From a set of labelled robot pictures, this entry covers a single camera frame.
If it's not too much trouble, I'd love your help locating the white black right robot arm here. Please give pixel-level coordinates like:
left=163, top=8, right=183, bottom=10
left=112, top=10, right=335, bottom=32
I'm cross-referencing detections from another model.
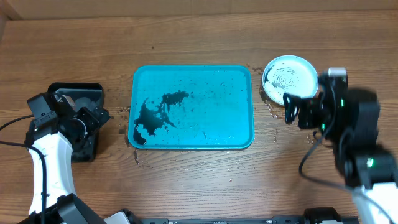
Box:
left=283, top=73, right=397, bottom=223

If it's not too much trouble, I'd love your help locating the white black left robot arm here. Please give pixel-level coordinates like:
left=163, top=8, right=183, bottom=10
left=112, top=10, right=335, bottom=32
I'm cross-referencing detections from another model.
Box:
left=25, top=93, right=134, bottom=224

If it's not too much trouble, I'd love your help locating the black water basin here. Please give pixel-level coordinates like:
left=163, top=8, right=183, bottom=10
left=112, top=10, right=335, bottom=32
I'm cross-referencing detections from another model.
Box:
left=47, top=82, right=104, bottom=162

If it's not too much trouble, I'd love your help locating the light blue plate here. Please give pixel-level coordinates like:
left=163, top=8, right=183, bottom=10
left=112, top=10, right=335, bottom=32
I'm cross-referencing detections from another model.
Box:
left=262, top=55, right=318, bottom=106

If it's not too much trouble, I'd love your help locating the blue plastic tray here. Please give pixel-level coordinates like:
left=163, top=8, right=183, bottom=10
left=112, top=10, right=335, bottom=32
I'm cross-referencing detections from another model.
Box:
left=127, top=65, right=254, bottom=150

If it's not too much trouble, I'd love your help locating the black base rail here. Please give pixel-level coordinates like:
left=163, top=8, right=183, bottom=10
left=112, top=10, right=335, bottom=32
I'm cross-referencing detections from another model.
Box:
left=141, top=215, right=305, bottom=224

